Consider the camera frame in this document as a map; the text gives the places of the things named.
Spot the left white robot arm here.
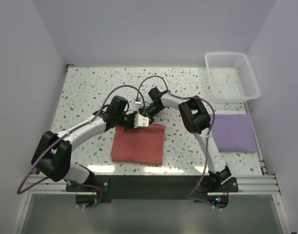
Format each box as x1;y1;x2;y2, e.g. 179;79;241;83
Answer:
31;96;140;191

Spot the folded purple t shirt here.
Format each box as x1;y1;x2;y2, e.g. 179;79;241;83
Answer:
211;114;258;153

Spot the white plastic basket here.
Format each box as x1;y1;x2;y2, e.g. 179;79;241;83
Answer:
205;52;261;103

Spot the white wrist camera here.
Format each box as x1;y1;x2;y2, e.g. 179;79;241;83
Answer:
134;98;143;105
134;114;149;128

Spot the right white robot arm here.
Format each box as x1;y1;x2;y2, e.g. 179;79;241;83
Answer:
146;87;232;196

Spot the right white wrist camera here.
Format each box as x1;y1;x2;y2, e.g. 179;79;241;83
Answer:
134;98;143;105

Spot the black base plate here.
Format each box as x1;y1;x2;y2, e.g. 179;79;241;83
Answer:
66;175;239;208

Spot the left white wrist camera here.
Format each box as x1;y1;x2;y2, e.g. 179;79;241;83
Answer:
134;114;149;128

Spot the red t shirt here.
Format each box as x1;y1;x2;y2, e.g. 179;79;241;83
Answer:
111;124;166;166

